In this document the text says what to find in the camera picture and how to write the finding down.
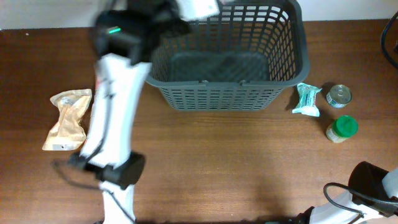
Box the beige paper bag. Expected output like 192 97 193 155
42 89 92 151

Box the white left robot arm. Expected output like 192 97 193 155
66 1 197 223

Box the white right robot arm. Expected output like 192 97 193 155
293 161 397 224

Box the grey plastic laundry basket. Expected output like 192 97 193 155
147 0 310 111

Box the light green wrapped packet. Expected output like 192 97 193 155
292 83 322 117

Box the silver tin can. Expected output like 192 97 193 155
326 85 353 108

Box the green lidded glass jar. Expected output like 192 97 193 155
325 115 358 143

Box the black cable at edge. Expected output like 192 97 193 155
380 11 398 70

